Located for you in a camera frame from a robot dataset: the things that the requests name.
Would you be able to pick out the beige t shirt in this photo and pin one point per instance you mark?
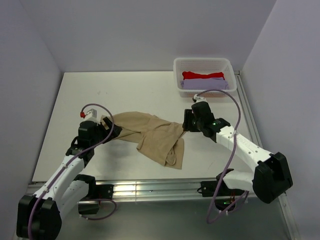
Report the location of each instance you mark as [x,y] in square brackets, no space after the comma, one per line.
[157,139]

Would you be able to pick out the aluminium frame rail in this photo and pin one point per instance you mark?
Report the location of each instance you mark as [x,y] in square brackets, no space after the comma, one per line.
[159,189]

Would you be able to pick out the white plastic basket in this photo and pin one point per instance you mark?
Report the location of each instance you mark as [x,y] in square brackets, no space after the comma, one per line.
[203,65]

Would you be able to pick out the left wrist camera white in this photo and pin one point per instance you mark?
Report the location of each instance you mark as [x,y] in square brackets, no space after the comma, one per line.
[90,115]

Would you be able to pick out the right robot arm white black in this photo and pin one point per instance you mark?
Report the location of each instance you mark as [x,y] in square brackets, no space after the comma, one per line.
[270,174]

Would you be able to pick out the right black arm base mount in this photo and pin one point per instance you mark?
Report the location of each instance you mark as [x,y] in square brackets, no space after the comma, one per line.
[207,189]

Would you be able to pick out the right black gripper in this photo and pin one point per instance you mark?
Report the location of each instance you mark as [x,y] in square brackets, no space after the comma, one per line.
[187,125]

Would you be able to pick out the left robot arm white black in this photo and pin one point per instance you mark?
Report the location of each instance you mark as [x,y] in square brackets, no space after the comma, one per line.
[40,216]

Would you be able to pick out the red rolled t shirt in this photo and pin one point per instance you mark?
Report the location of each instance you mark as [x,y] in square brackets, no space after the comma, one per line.
[188,75]

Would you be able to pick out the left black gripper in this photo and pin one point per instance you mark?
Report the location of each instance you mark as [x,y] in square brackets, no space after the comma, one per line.
[116,131]

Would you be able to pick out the lilac rolled t shirt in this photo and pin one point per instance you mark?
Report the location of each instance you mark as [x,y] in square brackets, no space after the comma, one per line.
[204,84]

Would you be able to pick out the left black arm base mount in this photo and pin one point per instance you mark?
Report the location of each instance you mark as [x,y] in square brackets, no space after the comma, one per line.
[91,204]

